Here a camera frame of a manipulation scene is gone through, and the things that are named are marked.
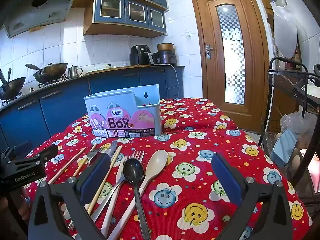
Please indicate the large black wok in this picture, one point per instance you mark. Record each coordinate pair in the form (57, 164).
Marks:
(52, 71)

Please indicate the blue base cabinets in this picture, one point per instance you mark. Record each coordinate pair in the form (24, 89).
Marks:
(60, 105)

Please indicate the gas stove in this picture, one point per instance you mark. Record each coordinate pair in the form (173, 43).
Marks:
(53, 83)

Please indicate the beige spoon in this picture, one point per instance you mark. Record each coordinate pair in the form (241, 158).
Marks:
(158, 161)

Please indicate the small black wok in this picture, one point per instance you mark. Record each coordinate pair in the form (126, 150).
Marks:
(11, 87)

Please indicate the dark rice cooker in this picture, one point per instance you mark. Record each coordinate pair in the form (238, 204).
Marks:
(165, 58)

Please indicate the light blue framed mirror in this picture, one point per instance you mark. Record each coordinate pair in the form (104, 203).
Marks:
(283, 148)

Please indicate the hanging clear plastic bag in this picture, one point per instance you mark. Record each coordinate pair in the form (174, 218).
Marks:
(285, 32)

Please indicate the light blue utensil holder box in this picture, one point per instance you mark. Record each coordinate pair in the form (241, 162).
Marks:
(117, 127)

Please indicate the wooden door with glass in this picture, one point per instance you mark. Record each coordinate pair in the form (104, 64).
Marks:
(207, 85)

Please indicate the grey range hood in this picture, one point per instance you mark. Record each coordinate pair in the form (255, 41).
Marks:
(42, 7)

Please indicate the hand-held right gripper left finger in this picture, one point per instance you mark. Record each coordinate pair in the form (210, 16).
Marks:
(92, 180)

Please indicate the white wall switch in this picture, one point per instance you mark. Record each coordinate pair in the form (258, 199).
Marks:
(188, 33)

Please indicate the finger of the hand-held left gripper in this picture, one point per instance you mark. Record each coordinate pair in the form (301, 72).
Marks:
(43, 156)
(15, 153)

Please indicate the steel knife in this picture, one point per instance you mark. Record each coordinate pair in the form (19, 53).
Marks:
(113, 147)

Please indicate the black metal rack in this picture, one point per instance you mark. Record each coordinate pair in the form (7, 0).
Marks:
(287, 85)

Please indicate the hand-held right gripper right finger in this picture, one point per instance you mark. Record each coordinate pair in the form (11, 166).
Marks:
(226, 178)

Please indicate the person's left hand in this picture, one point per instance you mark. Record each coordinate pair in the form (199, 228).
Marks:
(22, 203)

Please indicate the black air fryer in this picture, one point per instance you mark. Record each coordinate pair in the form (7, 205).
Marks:
(140, 55)

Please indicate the steel kettle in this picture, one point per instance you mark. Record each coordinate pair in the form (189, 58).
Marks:
(73, 72)

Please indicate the blue glass-door wall cabinet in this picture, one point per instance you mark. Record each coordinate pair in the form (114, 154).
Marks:
(122, 22)

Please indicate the black spoon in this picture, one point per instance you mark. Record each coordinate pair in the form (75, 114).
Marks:
(133, 171)

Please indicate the crumpled clear plastic bag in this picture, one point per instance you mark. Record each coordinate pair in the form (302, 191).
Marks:
(292, 122)

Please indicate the red smiley-print tablecloth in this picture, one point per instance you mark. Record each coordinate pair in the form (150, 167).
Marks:
(200, 142)

